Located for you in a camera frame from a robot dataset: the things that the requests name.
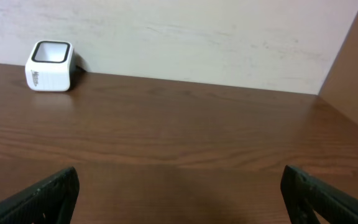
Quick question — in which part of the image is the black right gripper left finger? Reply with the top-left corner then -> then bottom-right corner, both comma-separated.
0,167 -> 80,224

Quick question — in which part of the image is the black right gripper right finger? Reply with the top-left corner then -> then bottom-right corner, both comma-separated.
280,166 -> 358,224

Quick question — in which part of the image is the white barcode scanner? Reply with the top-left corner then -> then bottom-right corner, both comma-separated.
25,40 -> 75,91

